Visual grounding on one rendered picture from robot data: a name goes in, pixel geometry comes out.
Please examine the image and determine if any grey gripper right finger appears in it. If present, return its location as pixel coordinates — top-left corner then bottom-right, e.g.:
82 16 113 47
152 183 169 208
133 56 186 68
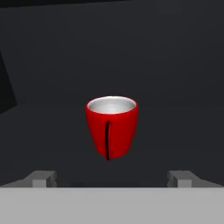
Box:
166 170 224 189

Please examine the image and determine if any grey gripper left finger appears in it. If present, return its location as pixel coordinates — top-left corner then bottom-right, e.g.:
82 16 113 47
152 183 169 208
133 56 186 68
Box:
0 170 58 189

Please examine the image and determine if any red mug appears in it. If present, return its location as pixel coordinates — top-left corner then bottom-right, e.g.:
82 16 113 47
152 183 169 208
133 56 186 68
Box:
85 95 139 162

